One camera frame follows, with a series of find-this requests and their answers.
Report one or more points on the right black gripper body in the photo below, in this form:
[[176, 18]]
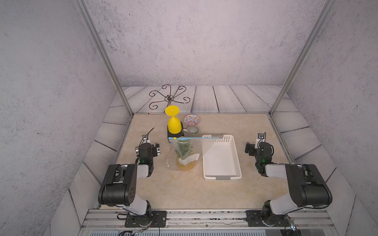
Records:
[[253, 152]]

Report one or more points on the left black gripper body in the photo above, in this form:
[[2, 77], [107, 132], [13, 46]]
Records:
[[154, 151]]

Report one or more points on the yellow green toy pineapple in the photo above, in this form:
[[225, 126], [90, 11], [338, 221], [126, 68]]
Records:
[[183, 150]]

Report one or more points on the clear zip-top plastic bag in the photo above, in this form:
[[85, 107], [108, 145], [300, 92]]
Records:
[[200, 146]]

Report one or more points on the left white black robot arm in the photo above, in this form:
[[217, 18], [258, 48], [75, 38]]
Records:
[[118, 188]]

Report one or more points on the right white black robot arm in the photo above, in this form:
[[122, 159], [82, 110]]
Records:
[[307, 188]]

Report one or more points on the yellow plastic wine glass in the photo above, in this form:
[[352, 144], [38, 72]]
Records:
[[174, 124]]

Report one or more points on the white perforated plastic tray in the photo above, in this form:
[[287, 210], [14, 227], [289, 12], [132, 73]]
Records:
[[220, 158]]

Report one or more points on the clear ribbed glass cup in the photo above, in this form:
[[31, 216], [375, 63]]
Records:
[[192, 132]]

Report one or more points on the red blue patterned bowl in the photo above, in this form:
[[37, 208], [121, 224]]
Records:
[[191, 120]]

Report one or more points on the metal stand with dark base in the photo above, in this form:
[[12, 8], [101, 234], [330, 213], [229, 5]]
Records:
[[169, 99]]

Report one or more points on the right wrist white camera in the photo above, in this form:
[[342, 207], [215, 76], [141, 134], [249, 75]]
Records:
[[261, 136]]

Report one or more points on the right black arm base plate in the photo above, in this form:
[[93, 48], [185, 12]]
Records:
[[256, 218]]

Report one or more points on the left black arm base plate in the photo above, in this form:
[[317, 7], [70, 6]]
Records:
[[152, 219]]

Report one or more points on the aluminium front rail frame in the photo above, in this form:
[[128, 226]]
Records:
[[210, 219]]

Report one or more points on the left aluminium frame post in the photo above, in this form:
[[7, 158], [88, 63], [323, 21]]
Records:
[[85, 15]]

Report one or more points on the aluminium frame post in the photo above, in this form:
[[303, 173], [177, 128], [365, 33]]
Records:
[[85, 15], [313, 35]]

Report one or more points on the right aluminium frame post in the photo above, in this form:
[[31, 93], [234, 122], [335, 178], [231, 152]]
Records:
[[313, 35]]

